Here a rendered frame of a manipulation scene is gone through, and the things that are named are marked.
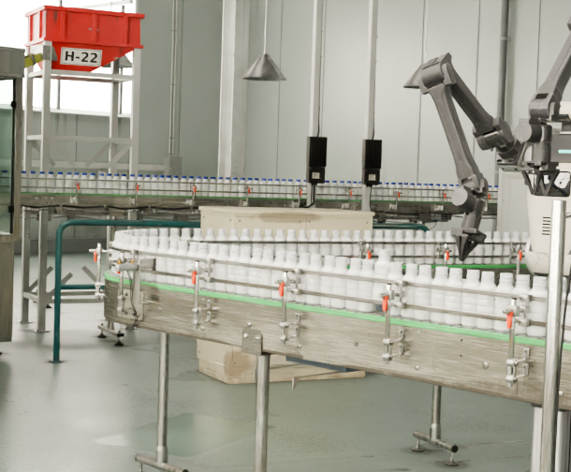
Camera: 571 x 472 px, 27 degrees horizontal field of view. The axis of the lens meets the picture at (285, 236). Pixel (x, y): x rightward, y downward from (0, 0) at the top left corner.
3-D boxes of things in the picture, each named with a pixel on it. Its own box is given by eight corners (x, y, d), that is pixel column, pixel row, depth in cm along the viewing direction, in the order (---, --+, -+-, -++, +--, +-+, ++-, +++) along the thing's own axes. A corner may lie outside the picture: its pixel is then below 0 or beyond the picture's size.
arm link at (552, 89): (611, 17, 358) (580, 20, 366) (605, 3, 355) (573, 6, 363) (559, 122, 341) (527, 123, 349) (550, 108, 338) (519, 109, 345)
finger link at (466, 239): (461, 258, 368) (468, 229, 370) (443, 257, 373) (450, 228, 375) (473, 264, 372) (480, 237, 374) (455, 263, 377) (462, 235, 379)
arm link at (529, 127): (560, 102, 342) (534, 103, 348) (537, 99, 334) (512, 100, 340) (558, 143, 343) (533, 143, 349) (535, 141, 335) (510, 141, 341)
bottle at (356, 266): (367, 309, 380) (369, 258, 379) (358, 311, 375) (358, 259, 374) (352, 307, 383) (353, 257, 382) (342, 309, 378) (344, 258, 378)
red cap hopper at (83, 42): (36, 332, 1010) (43, 4, 995) (16, 321, 1074) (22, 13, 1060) (138, 329, 1050) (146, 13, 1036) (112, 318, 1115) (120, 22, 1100)
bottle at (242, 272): (243, 295, 412) (245, 248, 411) (232, 293, 416) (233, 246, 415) (256, 294, 416) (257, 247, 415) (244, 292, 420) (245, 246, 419)
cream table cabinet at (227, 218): (328, 363, 896) (332, 208, 889) (368, 376, 840) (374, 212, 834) (193, 369, 847) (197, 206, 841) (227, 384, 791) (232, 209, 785)
